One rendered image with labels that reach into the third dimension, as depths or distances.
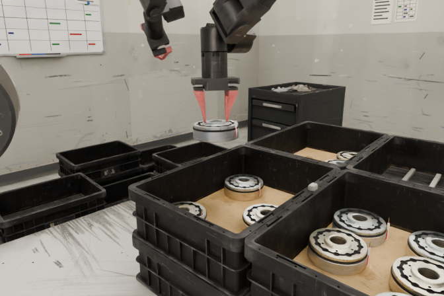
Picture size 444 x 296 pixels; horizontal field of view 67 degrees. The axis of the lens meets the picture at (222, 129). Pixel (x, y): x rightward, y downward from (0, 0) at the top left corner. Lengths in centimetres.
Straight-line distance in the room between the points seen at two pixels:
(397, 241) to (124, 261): 61
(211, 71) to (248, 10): 15
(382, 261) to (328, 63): 384
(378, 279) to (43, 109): 317
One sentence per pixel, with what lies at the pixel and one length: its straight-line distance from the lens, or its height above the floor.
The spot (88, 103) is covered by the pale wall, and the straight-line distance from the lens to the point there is 361.
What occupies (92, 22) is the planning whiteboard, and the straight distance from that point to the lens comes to 359.
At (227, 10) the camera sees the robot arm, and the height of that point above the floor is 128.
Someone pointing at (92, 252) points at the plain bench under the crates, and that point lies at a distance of 97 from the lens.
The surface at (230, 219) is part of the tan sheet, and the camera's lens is 78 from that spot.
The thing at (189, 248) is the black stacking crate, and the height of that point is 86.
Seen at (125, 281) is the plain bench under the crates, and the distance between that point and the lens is 85.
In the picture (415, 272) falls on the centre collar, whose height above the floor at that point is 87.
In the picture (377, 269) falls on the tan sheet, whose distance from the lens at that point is 69.
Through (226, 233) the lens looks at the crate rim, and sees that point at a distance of 54.
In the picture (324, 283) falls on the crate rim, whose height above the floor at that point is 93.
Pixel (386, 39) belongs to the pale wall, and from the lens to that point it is 414.
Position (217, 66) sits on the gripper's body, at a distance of 71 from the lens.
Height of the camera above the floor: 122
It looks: 15 degrees down
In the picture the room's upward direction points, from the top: straight up
